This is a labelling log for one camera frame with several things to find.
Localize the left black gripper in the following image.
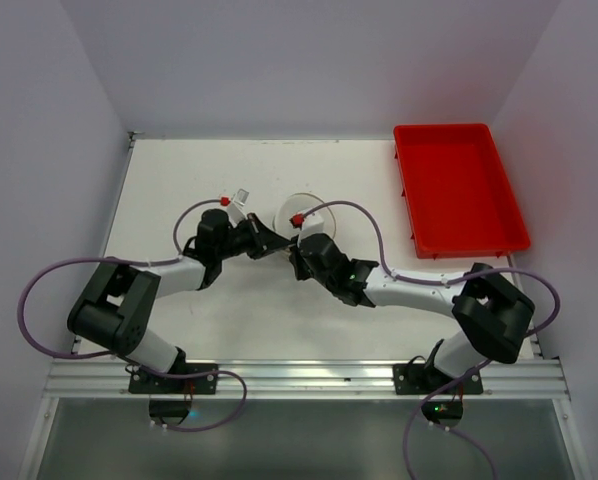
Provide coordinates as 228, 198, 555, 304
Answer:
216, 212, 290, 260

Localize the white mesh laundry bag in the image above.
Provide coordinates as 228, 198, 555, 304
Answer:
272, 192, 337, 243

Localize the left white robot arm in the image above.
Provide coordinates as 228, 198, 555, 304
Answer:
67, 209, 290, 393

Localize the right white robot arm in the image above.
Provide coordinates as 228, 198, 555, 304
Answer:
290, 233, 535, 393

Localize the red plastic tray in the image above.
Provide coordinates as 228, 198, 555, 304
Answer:
393, 123, 531, 259

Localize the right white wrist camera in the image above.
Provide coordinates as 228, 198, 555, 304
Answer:
289, 212, 325, 236

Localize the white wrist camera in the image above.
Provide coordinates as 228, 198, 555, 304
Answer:
226, 189, 249, 224
289, 212, 325, 236

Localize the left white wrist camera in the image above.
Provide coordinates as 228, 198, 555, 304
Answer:
226, 189, 249, 224

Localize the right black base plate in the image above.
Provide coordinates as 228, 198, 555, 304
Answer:
392, 356, 484, 396

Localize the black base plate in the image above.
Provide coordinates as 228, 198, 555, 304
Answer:
392, 356, 484, 396
128, 363, 218, 395

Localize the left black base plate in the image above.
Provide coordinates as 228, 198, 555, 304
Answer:
128, 363, 218, 395

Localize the aluminium mounting rail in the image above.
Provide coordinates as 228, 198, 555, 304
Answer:
43, 359, 570, 400

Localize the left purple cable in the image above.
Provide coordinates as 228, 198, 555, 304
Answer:
18, 195, 248, 433

